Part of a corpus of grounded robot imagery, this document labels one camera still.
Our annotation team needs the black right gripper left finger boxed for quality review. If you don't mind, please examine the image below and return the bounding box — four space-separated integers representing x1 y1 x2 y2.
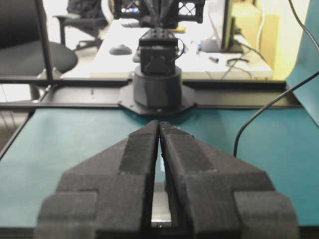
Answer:
36 120 159 239

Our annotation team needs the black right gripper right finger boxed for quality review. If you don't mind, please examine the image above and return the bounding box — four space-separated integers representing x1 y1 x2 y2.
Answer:
159 122 299 239

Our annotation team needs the black USB cable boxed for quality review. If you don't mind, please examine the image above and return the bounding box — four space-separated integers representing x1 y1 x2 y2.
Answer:
233 0 319 157

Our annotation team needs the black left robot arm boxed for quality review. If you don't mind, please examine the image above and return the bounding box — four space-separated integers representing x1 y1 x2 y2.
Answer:
34 0 194 239

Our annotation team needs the black office chair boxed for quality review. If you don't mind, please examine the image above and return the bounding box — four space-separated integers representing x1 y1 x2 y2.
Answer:
0 0 78 101
54 0 111 51

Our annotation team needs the black computer mouse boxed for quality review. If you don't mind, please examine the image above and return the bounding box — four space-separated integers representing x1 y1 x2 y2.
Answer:
109 44 132 55

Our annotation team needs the white office desk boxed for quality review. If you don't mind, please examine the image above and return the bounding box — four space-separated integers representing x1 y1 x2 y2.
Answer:
90 19 273 80

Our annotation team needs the teal backdrop sheet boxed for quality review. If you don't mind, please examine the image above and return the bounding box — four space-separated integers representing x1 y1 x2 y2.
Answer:
286 0 319 124

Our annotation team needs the computer monitor on desk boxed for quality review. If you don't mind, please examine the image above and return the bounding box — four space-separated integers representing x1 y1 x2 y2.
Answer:
200 0 243 53

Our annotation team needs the black aluminium frame rail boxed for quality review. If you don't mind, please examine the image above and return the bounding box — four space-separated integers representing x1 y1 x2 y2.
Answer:
0 0 304 160

